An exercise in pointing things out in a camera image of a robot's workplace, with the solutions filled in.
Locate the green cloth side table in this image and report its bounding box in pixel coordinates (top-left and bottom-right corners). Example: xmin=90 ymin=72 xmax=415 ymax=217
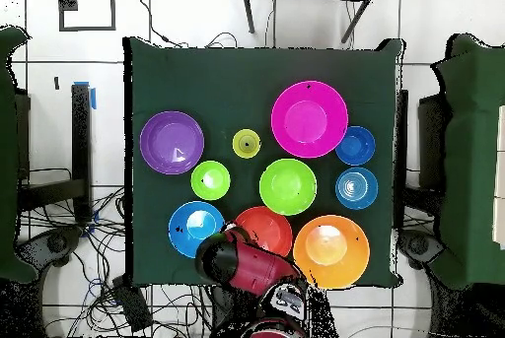
xmin=0 ymin=25 xmax=38 ymax=284
xmin=429 ymin=33 xmax=505 ymax=291

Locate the black pedestal foot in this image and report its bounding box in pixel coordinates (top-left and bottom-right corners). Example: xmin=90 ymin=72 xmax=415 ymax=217
xmin=17 ymin=226 xmax=85 ymax=269
xmin=397 ymin=228 xmax=447 ymax=270

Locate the red plastic bowl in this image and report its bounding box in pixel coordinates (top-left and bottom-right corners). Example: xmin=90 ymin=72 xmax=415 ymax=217
xmin=233 ymin=205 xmax=294 ymax=258

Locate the tangle of cables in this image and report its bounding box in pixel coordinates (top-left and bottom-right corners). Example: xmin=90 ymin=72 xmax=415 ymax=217
xmin=17 ymin=185 xmax=214 ymax=338

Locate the blue tape strip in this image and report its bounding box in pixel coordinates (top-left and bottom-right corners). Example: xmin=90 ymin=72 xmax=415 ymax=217
xmin=73 ymin=81 xmax=98 ymax=110

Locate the bright blue plastic bowl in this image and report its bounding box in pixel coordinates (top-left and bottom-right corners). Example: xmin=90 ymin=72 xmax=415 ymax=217
xmin=168 ymin=200 xmax=226 ymax=259

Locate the grey square frame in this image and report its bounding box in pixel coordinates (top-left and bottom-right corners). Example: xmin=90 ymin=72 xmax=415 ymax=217
xmin=57 ymin=0 xmax=117 ymax=33

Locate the thin black cable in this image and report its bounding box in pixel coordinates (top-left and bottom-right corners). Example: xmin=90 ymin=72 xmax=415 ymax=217
xmin=133 ymin=0 xmax=188 ymax=48

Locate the pink plastic bowl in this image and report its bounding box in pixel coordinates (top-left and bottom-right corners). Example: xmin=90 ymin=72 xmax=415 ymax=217
xmin=270 ymin=80 xmax=350 ymax=160

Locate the translucent teal plastic bowl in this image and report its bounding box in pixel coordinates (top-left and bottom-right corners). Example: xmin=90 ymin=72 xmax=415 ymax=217
xmin=334 ymin=167 xmax=380 ymax=211

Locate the purple plastic bowl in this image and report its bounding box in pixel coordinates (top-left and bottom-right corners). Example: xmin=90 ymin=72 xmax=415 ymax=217
xmin=139 ymin=110 xmax=205 ymax=176

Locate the small dark blue bowl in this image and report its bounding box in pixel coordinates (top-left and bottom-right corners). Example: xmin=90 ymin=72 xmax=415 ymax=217
xmin=334 ymin=125 xmax=377 ymax=167

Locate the black table frame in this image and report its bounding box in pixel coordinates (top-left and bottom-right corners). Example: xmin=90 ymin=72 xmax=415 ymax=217
xmin=17 ymin=83 xmax=94 ymax=223

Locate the white box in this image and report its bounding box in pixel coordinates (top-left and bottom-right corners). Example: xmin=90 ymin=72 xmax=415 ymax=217
xmin=491 ymin=104 xmax=505 ymax=250

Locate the orange plastic bowl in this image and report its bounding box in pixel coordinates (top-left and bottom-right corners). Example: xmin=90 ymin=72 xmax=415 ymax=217
xmin=292 ymin=214 xmax=371 ymax=291

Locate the yellow plastic cup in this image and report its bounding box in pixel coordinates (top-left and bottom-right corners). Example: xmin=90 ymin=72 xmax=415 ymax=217
xmin=231 ymin=128 xmax=262 ymax=160

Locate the dark green table cloth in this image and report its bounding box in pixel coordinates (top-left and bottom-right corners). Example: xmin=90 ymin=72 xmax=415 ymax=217
xmin=122 ymin=35 xmax=404 ymax=289

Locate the black power box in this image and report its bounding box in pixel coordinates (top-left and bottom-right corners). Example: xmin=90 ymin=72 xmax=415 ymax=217
xmin=111 ymin=274 xmax=154 ymax=333

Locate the small green ribbed bowl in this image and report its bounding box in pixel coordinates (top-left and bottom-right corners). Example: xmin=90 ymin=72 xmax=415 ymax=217
xmin=189 ymin=160 xmax=232 ymax=202

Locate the large green plastic bowl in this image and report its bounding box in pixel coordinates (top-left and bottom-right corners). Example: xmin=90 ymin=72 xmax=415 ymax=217
xmin=258 ymin=158 xmax=318 ymax=217

